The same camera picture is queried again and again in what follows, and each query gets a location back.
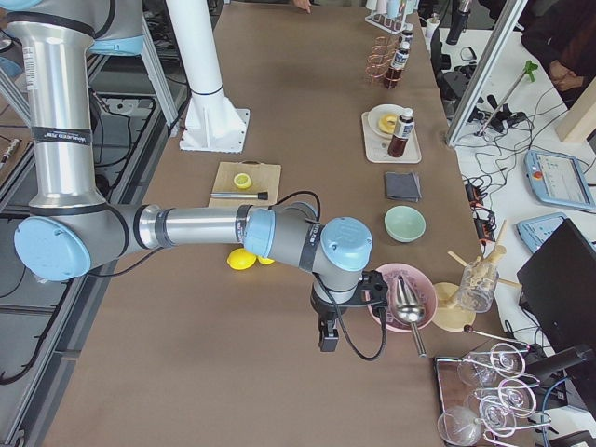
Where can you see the donut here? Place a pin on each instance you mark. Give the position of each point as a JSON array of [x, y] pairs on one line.
[[387, 123]]

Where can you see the pink bowl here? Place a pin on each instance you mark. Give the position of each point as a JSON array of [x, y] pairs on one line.
[[418, 282]]

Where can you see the beige rabbit tray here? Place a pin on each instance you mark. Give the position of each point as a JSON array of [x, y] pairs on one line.
[[376, 146]]

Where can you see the aluminium frame post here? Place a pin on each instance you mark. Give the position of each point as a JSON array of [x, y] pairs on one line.
[[496, 43]]

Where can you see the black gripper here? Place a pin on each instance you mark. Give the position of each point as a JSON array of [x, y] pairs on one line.
[[324, 314]]

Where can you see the metal ice scoop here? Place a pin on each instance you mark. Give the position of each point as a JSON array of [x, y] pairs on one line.
[[409, 311]]

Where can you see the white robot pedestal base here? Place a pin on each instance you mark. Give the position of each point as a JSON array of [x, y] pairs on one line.
[[212, 123]]

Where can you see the half lemon slice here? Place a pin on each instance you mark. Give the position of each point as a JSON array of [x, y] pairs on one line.
[[242, 181]]

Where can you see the wooden mug tree stand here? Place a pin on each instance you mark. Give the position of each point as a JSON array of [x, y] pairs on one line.
[[449, 315]]

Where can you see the metal muddler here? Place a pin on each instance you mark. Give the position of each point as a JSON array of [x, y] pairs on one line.
[[236, 195]]

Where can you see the tea bottle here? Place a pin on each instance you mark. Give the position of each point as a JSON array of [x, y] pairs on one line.
[[396, 67], [406, 36], [401, 134]]

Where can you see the black glass tray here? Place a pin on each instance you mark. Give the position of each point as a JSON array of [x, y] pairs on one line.
[[451, 390]]

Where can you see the white cup rack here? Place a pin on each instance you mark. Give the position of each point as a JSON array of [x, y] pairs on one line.
[[387, 15]]

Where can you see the black monitor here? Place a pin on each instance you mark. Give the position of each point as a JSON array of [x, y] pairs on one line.
[[558, 285]]

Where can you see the yellow lemon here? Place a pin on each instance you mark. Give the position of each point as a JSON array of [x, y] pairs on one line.
[[264, 260], [240, 259]]

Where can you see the blue teach pendant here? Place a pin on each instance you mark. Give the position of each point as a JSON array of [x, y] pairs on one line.
[[535, 231], [557, 180]]

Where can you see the copper wire bottle rack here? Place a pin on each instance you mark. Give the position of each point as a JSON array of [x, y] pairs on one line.
[[382, 53]]

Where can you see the wooden cutting board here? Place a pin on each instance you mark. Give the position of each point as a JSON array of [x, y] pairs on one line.
[[265, 177]]

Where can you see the green bowl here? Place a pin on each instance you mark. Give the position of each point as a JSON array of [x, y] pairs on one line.
[[405, 224]]

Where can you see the white plate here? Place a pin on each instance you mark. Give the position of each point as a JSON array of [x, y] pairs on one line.
[[377, 112]]

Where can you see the glass jar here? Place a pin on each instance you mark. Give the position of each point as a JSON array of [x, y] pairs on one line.
[[476, 290]]

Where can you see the cocktail glass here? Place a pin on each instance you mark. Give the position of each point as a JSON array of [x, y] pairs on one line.
[[486, 368], [459, 426], [513, 393], [496, 416]]

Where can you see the grey folded cloth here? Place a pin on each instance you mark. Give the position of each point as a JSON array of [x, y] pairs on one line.
[[402, 186]]

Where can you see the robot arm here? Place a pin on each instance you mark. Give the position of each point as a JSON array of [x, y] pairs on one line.
[[73, 229]]

